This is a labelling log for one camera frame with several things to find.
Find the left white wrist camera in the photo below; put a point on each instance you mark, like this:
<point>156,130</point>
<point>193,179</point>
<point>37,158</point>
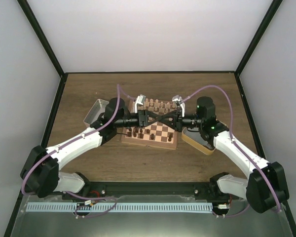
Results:
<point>139,102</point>

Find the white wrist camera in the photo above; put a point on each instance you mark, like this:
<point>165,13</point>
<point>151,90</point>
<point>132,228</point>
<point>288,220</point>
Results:
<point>139,102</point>
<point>178,100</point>

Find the light blue slotted cable duct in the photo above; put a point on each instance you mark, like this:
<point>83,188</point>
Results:
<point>121,207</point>

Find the yellow rimmed metal tin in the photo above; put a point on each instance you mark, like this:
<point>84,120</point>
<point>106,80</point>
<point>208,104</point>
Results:
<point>206,136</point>

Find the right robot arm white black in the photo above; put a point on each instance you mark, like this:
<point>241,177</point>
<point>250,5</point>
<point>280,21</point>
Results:
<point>249,163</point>

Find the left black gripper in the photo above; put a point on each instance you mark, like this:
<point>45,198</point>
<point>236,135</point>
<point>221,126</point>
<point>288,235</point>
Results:
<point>142,117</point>

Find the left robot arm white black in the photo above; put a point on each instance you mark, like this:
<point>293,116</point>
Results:
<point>42,173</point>

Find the wooden chess board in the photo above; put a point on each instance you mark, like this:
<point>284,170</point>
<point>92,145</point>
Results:
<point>157,134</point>

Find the black enclosure frame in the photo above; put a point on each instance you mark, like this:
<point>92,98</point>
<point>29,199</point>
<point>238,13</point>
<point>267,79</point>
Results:
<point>273,8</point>

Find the pink rimmed metal tin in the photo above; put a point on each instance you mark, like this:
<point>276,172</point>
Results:
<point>95,117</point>

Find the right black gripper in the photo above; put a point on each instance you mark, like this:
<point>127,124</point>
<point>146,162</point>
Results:
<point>178,126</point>

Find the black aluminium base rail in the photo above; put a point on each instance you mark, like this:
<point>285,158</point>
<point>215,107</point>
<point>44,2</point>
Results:
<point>148,188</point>

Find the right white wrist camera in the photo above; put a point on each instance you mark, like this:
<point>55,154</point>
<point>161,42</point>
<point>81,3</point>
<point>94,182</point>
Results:
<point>178,100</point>

